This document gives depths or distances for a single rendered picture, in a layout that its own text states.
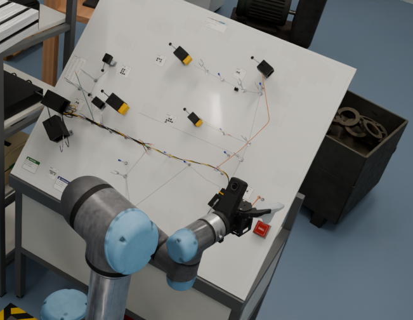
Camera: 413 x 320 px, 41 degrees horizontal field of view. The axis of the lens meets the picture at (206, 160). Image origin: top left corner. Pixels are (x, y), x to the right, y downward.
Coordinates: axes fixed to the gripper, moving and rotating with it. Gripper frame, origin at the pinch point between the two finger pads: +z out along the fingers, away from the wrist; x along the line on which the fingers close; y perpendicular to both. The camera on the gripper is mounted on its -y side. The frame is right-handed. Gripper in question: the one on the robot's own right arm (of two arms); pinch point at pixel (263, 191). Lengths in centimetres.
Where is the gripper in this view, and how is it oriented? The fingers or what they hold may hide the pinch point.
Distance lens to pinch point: 159.1
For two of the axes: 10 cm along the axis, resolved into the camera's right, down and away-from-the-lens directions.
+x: 7.4, 4.1, -5.4
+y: -1.0, 8.6, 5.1
